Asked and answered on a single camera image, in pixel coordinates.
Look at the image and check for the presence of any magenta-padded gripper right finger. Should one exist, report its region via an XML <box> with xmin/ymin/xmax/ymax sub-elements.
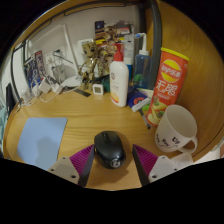
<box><xmin>131</xmin><ymin>143</ymin><xmax>179</xmax><ymax>187</ymax></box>

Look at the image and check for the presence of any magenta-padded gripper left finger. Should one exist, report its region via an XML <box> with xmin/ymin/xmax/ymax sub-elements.
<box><xmin>47</xmin><ymin>143</ymin><xmax>96</xmax><ymax>188</ymax></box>

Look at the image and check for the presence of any black computer mouse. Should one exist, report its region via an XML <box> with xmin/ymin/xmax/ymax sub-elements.
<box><xmin>93</xmin><ymin>130</ymin><xmax>127</xmax><ymax>170</ymax></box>

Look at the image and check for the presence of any light blue mouse pad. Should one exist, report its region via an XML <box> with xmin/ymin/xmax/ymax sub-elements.
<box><xmin>16</xmin><ymin>116</ymin><xmax>69</xmax><ymax>172</ymax></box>

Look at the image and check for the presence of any white printed mug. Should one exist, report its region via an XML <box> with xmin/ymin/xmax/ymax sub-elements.
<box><xmin>154</xmin><ymin>104</ymin><xmax>199</xmax><ymax>155</ymax></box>

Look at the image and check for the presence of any dark pen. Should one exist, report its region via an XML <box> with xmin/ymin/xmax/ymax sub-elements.
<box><xmin>139</xmin><ymin>109</ymin><xmax>152</xmax><ymax>130</ymax></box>

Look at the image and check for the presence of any blue and white packet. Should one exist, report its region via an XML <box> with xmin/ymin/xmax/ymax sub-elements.
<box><xmin>126</xmin><ymin>87</ymin><xmax>152</xmax><ymax>113</ymax></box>

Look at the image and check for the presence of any white charger block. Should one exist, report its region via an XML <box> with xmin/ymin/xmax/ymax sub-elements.
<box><xmin>38</xmin><ymin>77</ymin><xmax>51</xmax><ymax>94</ymax></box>
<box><xmin>49</xmin><ymin>83</ymin><xmax>63</xmax><ymax>95</ymax></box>

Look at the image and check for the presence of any red chip canister yellow lid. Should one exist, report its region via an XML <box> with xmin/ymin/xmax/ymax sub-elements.
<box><xmin>145</xmin><ymin>47</ymin><xmax>191</xmax><ymax>128</ymax></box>

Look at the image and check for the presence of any small white desk clock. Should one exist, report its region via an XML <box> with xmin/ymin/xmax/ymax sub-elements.
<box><xmin>92</xmin><ymin>83</ymin><xmax>105</xmax><ymax>96</ymax></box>

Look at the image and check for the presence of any black bag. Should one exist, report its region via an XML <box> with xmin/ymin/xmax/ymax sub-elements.
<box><xmin>4</xmin><ymin>82</ymin><xmax>16</xmax><ymax>114</ymax></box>

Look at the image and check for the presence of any dark green round object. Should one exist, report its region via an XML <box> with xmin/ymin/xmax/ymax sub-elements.
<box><xmin>101</xmin><ymin>74</ymin><xmax>113</xmax><ymax>94</ymax></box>

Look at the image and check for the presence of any white pump bottle red top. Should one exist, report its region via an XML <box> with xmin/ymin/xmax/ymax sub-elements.
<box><xmin>109</xmin><ymin>43</ymin><xmax>130</xmax><ymax>108</ymax></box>

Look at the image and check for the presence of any clear bottle white nozzle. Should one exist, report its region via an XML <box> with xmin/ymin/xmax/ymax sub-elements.
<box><xmin>134</xmin><ymin>32</ymin><xmax>152</xmax><ymax>89</ymax></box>

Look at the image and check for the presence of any blue model kit box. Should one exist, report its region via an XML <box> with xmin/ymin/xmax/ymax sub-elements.
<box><xmin>23</xmin><ymin>49</ymin><xmax>46</xmax><ymax>89</ymax></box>

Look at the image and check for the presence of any brown tree figurine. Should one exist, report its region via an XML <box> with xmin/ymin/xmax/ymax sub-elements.
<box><xmin>78</xmin><ymin>41</ymin><xmax>101</xmax><ymax>92</ymax></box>

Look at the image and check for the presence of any colourful wall poster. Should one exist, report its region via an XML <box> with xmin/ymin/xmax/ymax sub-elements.
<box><xmin>94</xmin><ymin>19</ymin><xmax>135</xmax><ymax>64</ymax></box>

